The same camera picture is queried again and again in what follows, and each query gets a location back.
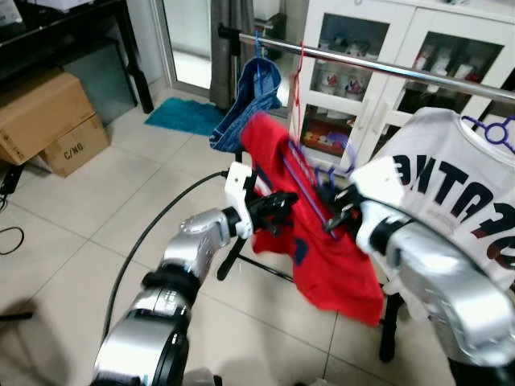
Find purple blue clothes hanger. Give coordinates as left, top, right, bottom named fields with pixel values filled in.
left=282, top=133, right=356, bottom=240

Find red t-shirt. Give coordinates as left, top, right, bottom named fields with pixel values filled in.
left=239, top=111, right=385, bottom=326

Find thin red hanger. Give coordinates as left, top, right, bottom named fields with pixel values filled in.
left=290, top=43, right=308, bottom=154

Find thin blue hanger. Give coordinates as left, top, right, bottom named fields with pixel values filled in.
left=252, top=31, right=266, bottom=77

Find purple plastic hanger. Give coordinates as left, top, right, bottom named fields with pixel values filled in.
left=463, top=115, right=515, bottom=154

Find blue denim shorts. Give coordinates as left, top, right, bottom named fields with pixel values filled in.
left=211, top=56, right=282, bottom=154

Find white t-shirt black lettering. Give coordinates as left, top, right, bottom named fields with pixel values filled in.
left=372, top=107, right=515, bottom=298

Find white printed mug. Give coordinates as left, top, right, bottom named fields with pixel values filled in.
left=344, top=71, right=367, bottom=99
left=318, top=64, right=339, bottom=93

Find teal floor rug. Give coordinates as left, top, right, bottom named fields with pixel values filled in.
left=145, top=96, right=226, bottom=138

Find grey curtain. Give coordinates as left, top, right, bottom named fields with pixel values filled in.
left=211, top=0, right=254, bottom=109

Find metal clothes rack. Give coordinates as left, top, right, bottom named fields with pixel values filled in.
left=217, top=24, right=515, bottom=363

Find white glass-door cabinet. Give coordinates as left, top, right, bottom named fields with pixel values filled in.
left=286, top=0, right=515, bottom=174

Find small printed cardboard box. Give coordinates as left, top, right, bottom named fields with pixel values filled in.
left=39, top=113, right=111, bottom=178

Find large brown cardboard box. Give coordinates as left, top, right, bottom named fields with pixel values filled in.
left=0, top=68, right=97, bottom=166

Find black table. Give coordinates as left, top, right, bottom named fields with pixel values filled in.
left=0, top=0, right=155, bottom=113

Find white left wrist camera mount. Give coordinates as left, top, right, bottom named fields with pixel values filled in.
left=224, top=162, right=257, bottom=240

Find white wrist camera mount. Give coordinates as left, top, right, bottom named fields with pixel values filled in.
left=352, top=157, right=407, bottom=254
left=224, top=162, right=257, bottom=240

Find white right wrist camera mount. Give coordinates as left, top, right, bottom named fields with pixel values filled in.
left=352, top=157, right=407, bottom=254

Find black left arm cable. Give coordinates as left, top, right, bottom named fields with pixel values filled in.
left=102, top=170, right=230, bottom=343

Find white glass door frame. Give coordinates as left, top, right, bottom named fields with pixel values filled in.
left=153, top=0, right=214, bottom=97

